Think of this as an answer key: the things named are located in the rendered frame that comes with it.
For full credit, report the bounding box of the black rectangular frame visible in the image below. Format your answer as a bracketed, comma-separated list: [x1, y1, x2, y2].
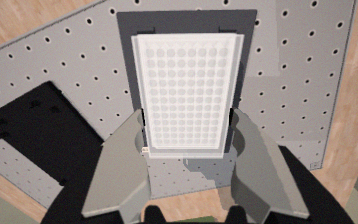
[0, 81, 104, 186]

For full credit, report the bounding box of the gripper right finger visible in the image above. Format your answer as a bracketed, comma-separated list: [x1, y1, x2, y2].
[229, 107, 355, 224]

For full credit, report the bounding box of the grey perforated base plate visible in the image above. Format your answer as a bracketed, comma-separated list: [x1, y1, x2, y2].
[0, 0, 358, 210]

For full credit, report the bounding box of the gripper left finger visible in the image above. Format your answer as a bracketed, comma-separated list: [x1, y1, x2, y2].
[40, 108, 151, 224]

